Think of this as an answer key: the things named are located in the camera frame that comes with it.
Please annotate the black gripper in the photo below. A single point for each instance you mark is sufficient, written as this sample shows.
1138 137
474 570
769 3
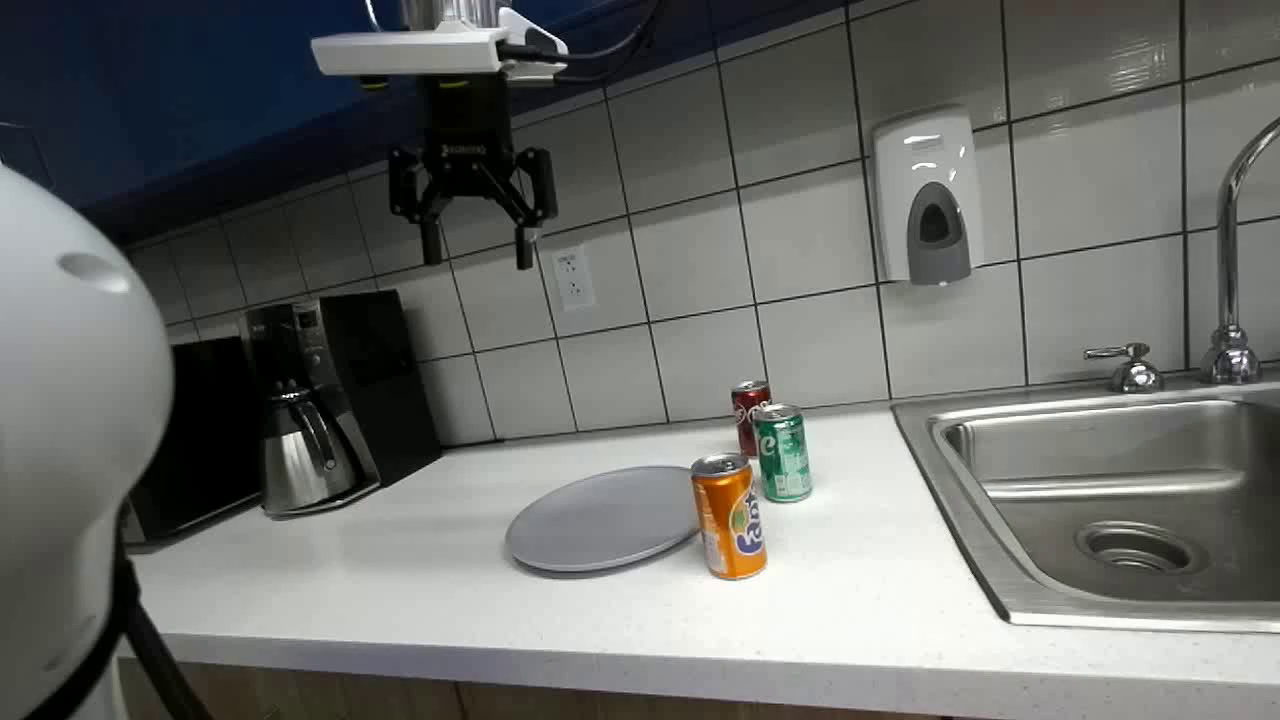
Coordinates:
468 155

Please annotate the red soda can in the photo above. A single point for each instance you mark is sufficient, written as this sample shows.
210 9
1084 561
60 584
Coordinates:
745 396

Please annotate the green soda can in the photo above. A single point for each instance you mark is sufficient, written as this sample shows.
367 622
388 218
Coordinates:
780 452

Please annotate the orange soda can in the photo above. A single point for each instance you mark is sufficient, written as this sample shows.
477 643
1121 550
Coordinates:
730 518

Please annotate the white robot base shell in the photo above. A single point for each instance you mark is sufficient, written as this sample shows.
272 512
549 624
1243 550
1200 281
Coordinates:
87 394

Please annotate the grey round plate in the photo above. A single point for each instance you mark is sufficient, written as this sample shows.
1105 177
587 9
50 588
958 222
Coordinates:
605 522

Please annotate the black coffee maker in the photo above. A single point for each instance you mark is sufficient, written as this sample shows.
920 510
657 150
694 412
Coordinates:
353 353

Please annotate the steel coffee carafe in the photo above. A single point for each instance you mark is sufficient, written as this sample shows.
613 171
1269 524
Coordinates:
308 465

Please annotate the black microwave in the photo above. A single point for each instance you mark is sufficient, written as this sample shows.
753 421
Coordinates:
215 448

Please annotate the white soap dispenser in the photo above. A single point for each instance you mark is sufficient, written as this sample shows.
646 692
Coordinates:
926 197

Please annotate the chrome sink sprayer knob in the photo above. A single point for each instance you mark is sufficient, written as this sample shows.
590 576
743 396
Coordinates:
1133 374

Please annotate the stainless steel sink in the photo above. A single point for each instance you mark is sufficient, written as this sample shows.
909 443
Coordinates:
1155 510

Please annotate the chrome faucet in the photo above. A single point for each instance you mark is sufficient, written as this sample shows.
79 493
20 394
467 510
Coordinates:
1229 358

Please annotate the white wall outlet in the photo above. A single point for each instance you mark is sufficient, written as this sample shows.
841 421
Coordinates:
574 276

